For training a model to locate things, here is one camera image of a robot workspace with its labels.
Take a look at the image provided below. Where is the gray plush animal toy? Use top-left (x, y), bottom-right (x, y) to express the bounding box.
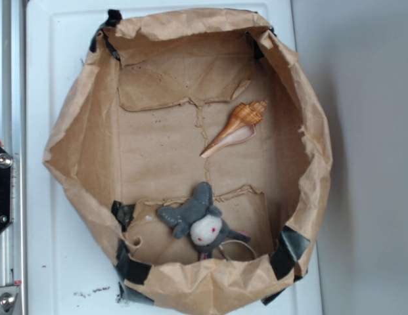
top-left (156, 182), bottom-right (250, 260)

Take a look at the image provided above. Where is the orange spiral seashell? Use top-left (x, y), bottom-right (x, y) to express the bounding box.
top-left (200, 100), bottom-right (267, 158)

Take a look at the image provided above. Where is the brown paper bag tray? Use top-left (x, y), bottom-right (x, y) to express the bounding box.
top-left (44, 9), bottom-right (332, 314)

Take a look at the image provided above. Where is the white plastic tray board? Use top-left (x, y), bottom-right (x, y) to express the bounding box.
top-left (24, 0), bottom-right (325, 315)

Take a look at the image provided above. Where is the metal key ring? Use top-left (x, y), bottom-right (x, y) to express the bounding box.
top-left (219, 240), bottom-right (258, 263)

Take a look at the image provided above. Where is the black mounting bracket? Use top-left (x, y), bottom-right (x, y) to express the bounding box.
top-left (0, 141), bottom-right (13, 235)

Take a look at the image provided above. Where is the aluminium frame rail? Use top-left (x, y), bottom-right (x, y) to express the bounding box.
top-left (0, 1), bottom-right (28, 314)

